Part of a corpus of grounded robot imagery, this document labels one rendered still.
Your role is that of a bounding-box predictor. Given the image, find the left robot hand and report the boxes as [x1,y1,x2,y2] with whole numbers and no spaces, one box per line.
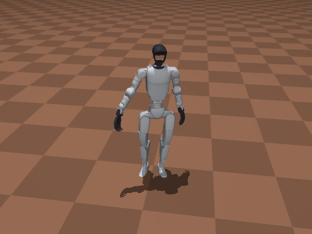
[178,107,185,125]

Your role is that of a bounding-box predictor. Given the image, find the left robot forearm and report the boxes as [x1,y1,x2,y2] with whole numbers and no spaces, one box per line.
[175,88,184,110]

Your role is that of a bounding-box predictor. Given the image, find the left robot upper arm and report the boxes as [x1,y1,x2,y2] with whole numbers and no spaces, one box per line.
[170,67,181,95]

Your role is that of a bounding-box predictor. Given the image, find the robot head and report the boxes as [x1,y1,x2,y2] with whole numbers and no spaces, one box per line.
[151,44,167,69]

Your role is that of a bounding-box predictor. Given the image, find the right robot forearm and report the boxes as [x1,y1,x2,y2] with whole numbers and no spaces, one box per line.
[117,93,131,114]

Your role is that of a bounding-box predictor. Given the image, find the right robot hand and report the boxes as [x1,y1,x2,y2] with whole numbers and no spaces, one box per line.
[114,109,123,132]

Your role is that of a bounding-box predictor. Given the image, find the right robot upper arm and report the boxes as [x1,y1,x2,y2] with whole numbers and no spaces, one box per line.
[125,68,148,98]

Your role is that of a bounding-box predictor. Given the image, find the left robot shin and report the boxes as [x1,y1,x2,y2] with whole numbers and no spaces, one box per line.
[159,145,169,167]

